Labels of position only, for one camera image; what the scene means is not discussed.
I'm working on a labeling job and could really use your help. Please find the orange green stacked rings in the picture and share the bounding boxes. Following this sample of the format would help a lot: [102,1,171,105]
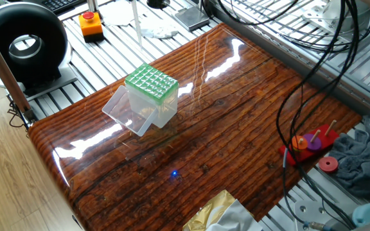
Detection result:
[290,135,309,153]

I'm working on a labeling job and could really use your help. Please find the grey cloth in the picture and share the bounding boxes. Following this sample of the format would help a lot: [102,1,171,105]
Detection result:
[328,115,370,203]

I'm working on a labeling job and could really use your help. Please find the black keyboard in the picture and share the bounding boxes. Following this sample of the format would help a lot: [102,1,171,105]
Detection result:
[45,0,88,13]

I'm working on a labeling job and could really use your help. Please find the red toy disc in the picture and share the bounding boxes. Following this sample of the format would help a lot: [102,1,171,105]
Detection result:
[318,156,339,175]

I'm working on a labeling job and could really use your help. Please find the silver metal mounting fixture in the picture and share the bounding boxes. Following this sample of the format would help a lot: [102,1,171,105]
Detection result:
[302,0,370,44]

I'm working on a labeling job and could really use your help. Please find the clear tip box green rack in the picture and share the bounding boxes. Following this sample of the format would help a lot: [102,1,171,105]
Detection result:
[101,62,180,137]

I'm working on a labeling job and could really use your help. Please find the purple toy disc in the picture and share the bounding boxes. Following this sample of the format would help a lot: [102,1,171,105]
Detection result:
[303,129,323,153]

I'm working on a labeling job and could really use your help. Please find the white paper sheet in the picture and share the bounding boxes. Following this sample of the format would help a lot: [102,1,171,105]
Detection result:
[100,0,150,27]

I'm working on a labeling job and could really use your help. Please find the dark grey metal plate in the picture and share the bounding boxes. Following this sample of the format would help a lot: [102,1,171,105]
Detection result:
[174,6,211,32]

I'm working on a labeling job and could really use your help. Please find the gold foil bag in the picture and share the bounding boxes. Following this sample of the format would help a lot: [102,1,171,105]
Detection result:
[182,189,265,231]

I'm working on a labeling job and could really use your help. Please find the black cable bundle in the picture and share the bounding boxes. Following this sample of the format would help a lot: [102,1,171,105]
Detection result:
[216,0,370,230]

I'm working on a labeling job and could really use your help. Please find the white crumpled cloth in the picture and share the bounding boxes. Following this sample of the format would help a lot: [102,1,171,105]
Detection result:
[139,17,180,40]

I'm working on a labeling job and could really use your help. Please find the black cord loop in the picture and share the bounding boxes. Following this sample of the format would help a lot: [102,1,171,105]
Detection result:
[7,101,28,130]

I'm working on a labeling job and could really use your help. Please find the black knob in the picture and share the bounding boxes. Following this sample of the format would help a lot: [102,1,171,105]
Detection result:
[146,0,172,10]

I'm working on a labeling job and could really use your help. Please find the orange emergency stop button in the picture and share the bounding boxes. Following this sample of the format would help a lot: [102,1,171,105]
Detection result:
[78,11,105,44]

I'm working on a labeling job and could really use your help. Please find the clear large pipette tip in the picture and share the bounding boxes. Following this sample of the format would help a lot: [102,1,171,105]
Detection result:
[130,0,144,49]

